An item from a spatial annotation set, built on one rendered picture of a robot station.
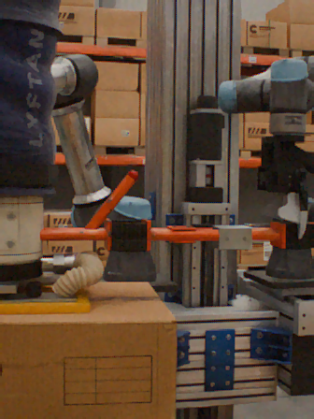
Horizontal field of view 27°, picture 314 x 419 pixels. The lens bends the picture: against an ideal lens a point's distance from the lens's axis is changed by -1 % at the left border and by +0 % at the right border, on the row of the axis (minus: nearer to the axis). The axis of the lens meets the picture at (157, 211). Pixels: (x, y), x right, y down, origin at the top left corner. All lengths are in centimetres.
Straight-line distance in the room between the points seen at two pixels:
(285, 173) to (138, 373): 50
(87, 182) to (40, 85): 68
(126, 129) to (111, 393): 751
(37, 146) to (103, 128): 731
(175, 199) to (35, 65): 88
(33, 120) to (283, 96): 50
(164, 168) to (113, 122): 657
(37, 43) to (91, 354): 56
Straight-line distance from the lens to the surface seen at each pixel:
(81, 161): 184
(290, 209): 133
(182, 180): 199
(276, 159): 134
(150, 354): 113
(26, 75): 120
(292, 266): 193
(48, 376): 113
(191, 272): 193
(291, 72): 135
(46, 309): 116
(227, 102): 149
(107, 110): 853
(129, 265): 177
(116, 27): 870
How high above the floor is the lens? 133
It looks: 3 degrees down
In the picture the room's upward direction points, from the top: 1 degrees clockwise
